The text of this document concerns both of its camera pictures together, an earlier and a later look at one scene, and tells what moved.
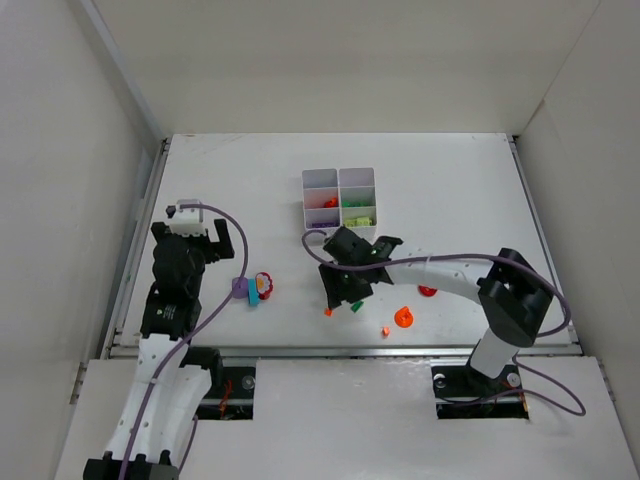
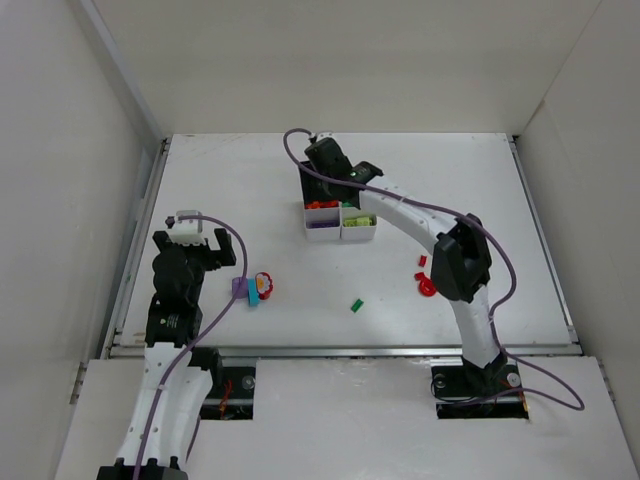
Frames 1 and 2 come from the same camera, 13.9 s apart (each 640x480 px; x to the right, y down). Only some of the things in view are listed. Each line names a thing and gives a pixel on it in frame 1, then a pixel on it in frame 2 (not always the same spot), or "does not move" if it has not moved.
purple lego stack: x=324 y=224 does not move
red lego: x=331 y=204 does not move
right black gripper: x=345 y=282 to x=310 y=182
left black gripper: x=212 y=245 does not move
